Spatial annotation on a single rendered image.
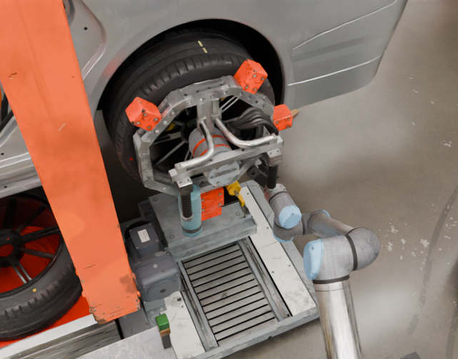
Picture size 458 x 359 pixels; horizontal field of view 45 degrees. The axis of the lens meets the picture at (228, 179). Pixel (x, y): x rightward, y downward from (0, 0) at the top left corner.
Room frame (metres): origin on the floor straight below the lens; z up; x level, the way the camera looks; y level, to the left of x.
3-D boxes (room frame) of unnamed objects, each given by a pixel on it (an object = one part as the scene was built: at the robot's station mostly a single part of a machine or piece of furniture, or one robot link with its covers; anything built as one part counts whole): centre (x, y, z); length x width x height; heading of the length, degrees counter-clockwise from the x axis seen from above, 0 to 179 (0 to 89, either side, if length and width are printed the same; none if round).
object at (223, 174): (1.41, 0.06, 0.85); 0.21 x 0.14 x 0.14; 24
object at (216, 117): (1.40, -0.05, 1.03); 0.19 x 0.18 x 0.11; 24
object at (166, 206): (1.63, 0.16, 0.32); 0.40 x 0.30 x 0.28; 114
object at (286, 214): (1.32, -0.23, 0.62); 0.12 x 0.09 x 0.10; 24
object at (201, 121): (1.32, 0.13, 1.03); 0.19 x 0.18 x 0.11; 24
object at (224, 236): (1.63, 0.16, 0.13); 0.50 x 0.36 x 0.10; 114
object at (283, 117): (1.60, -0.20, 0.85); 0.09 x 0.08 x 0.07; 114
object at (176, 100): (1.47, 0.09, 0.85); 0.54 x 0.07 x 0.54; 114
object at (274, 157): (1.35, -0.15, 0.93); 0.09 x 0.05 x 0.05; 24
